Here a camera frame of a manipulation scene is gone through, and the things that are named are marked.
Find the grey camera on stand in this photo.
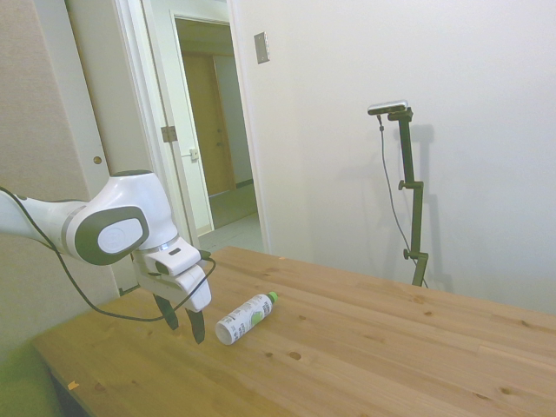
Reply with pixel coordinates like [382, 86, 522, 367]
[367, 99, 411, 117]

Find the metal wall plate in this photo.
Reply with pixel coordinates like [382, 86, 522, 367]
[254, 30, 272, 65]

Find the open white door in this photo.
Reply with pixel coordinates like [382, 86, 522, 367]
[142, 0, 215, 239]

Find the black jointed camera stand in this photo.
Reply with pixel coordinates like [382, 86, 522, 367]
[387, 109, 431, 288]

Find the white door with brass knob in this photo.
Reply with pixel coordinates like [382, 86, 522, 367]
[64, 0, 171, 297]

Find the clear water bottle green cap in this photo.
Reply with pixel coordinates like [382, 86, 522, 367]
[215, 291, 280, 347]

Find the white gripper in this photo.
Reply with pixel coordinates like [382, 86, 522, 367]
[132, 252, 213, 345]

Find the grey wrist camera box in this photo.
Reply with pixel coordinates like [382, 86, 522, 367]
[144, 244, 203, 276]

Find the brown wooden door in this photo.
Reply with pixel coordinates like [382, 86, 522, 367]
[182, 50, 236, 199]

